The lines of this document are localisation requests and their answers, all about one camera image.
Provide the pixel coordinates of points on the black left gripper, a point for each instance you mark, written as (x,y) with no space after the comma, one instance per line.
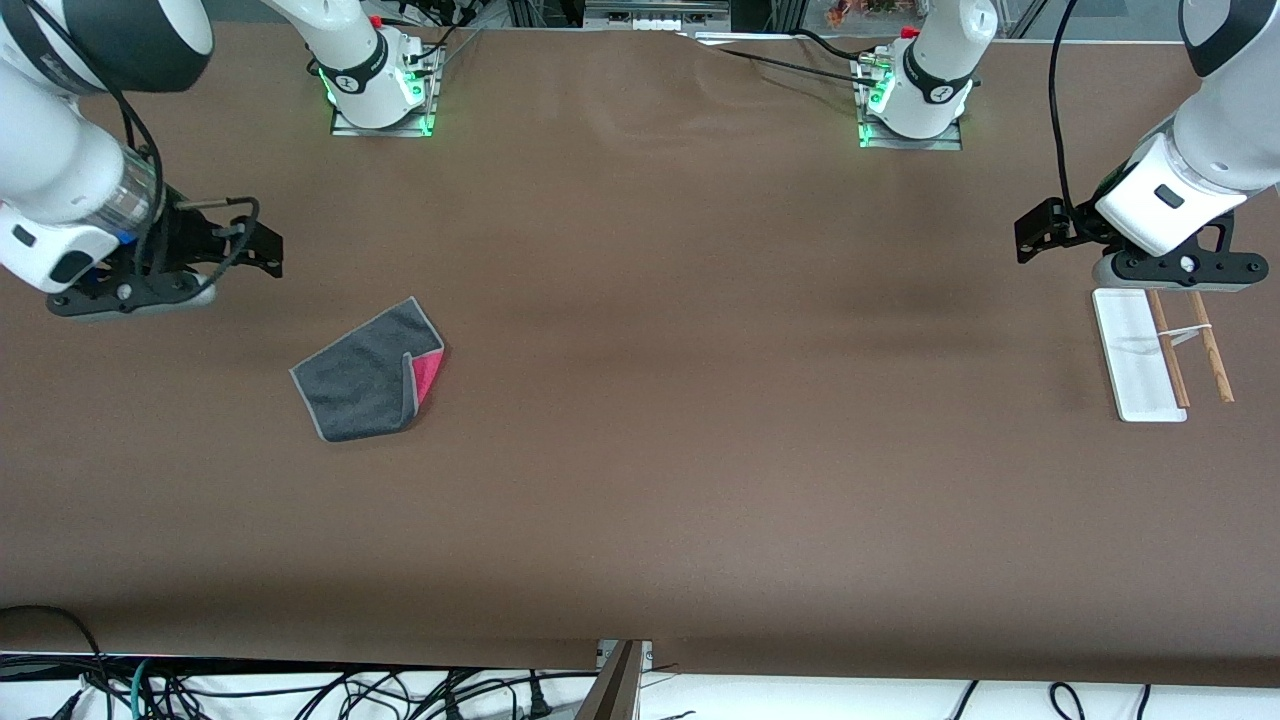
(1078,224)

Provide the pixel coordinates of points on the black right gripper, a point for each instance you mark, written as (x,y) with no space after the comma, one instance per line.
(192,237)

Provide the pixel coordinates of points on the gray and pink towel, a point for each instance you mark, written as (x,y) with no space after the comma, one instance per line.
(360,380)

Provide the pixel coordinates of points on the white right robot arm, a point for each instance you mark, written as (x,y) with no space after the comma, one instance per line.
(60,160)

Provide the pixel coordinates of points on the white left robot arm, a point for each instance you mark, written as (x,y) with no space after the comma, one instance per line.
(1220,130)

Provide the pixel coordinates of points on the white rack with wooden posts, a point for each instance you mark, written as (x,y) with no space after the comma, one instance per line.
(1135,360)

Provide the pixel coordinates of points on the silver metal device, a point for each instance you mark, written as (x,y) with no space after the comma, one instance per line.
(655,12)

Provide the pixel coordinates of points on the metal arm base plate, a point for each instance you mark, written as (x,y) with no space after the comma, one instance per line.
(420,110)
(950,138)

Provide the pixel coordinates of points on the metal camera stand bracket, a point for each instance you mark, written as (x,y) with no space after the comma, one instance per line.
(618,685)

